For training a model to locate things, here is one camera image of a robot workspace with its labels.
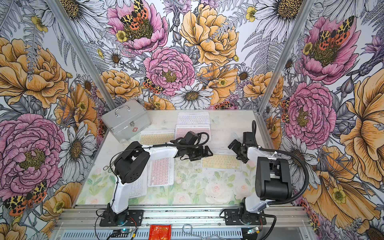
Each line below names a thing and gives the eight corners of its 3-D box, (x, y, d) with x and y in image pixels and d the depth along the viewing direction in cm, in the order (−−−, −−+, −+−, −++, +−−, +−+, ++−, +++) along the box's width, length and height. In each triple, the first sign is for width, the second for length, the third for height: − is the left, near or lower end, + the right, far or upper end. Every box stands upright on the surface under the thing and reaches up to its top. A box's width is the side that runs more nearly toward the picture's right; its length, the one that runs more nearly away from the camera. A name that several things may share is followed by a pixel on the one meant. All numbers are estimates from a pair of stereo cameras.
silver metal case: (111, 132, 111) (100, 115, 97) (139, 115, 122) (132, 97, 108) (123, 145, 104) (112, 129, 90) (152, 125, 115) (146, 108, 101)
